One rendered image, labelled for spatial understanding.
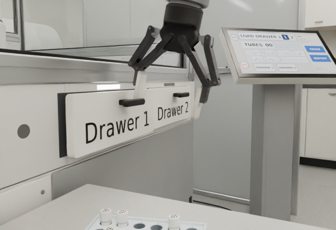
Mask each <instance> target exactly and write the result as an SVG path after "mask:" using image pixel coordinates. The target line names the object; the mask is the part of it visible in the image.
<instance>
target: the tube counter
mask: <svg viewBox="0 0 336 230"><path fill-rule="evenodd" d="M264 44H265V46H266V48H279V49H302V47H301V45H300V44H299V42H264Z"/></svg>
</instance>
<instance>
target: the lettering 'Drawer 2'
mask: <svg viewBox="0 0 336 230"><path fill-rule="evenodd" d="M186 103H187V108H188V102H186ZM178 108H179V110H178ZM178 108H177V107H176V108H172V116H174V115H176V109H177V114H178V111H180V110H181V109H180V106H178ZM187 108H186V111H185V112H186V113H187V112H188V111H187ZM159 109H162V107H158V120H161V119H162V118H163V109H162V117H161V118H160V119H159ZM167 110H170V112H168V113H167V117H168V118H169V117H171V109H170V108H168V109H167ZM169 113H170V115H169V116H168V114H169ZM178 115H180V113H179V114H178Z"/></svg>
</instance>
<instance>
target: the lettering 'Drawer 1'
mask: <svg viewBox="0 0 336 230"><path fill-rule="evenodd" d="M144 114H146V124H145V125H144V126H148V125H149V124H147V111H146V112H144ZM138 118H140V117H139V116H138V117H137V118H135V129H137V119H138ZM130 120H132V123H130V124H129V121H130ZM132 124H134V120H133V118H129V120H128V123H127V128H128V130H129V131H132V130H133V129H134V128H132V129H130V128H129V125H132ZM88 125H94V128H95V136H94V138H93V139H92V140H90V141H88ZM108 125H112V128H109V129H108V130H107V136H108V137H111V136H114V125H113V123H108V124H107V126H108ZM125 125H126V120H124V127H123V123H122V120H121V121H120V125H119V127H118V122H116V126H117V132H118V134H120V130H121V127H122V132H123V133H124V132H125ZM103 126H106V125H105V124H103V125H102V126H101V125H100V140H101V139H102V128H103ZM109 130H112V134H111V135H109ZM85 131H86V144H88V143H91V142H93V141H94V140H95V139H96V137H97V126H96V124H95V123H86V124H85Z"/></svg>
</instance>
